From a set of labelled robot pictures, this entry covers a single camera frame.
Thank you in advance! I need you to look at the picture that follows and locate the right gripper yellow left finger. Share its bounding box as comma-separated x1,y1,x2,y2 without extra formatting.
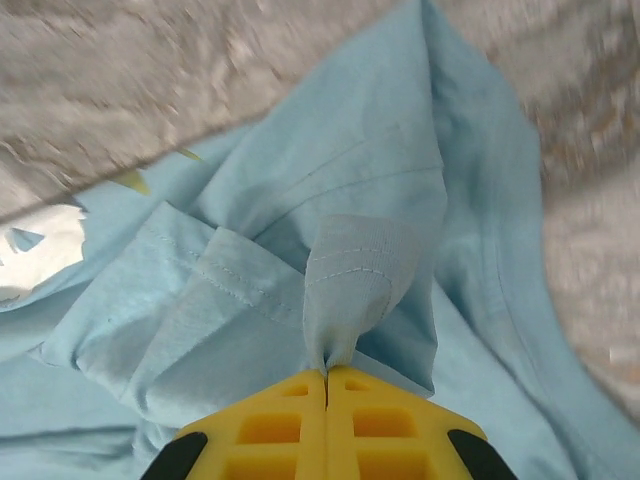
142,369,327,480

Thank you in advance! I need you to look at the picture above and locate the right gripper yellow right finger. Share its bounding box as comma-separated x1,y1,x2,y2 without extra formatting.
325,365,511,480

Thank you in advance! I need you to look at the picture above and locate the light blue t-shirt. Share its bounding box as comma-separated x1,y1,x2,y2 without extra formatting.
0,0,640,480

